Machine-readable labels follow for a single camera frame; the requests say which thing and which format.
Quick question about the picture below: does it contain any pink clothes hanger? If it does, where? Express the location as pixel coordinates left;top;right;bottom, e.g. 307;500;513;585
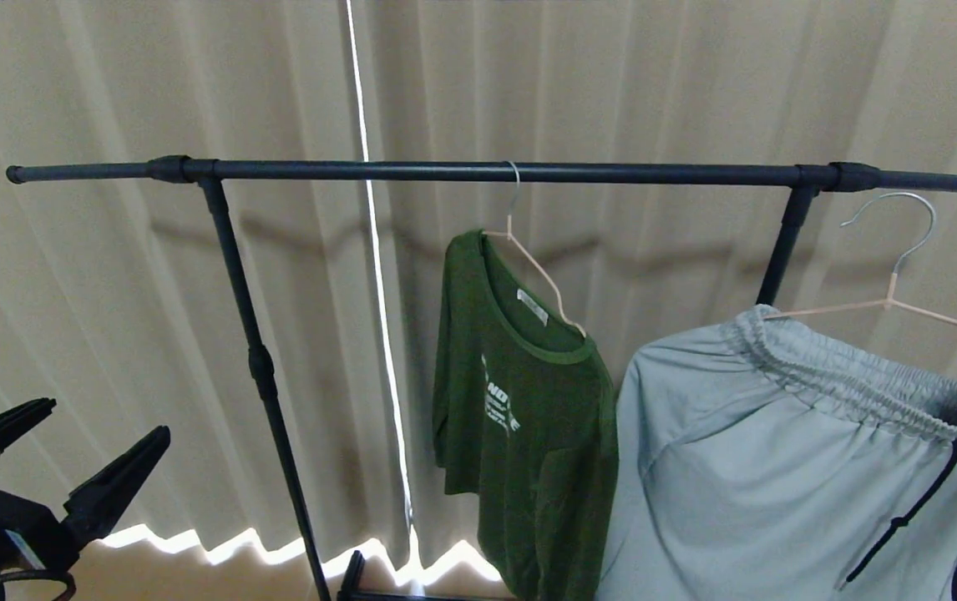
761;192;957;345
483;161;588;339

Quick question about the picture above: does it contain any green printed shirt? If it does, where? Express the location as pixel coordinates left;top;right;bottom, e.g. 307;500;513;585
433;230;620;601

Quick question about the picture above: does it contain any black clothes rack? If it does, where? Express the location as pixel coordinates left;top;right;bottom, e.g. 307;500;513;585
5;154;957;601

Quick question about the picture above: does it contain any pale grey garment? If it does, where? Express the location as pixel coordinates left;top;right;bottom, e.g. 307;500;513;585
595;305;957;601

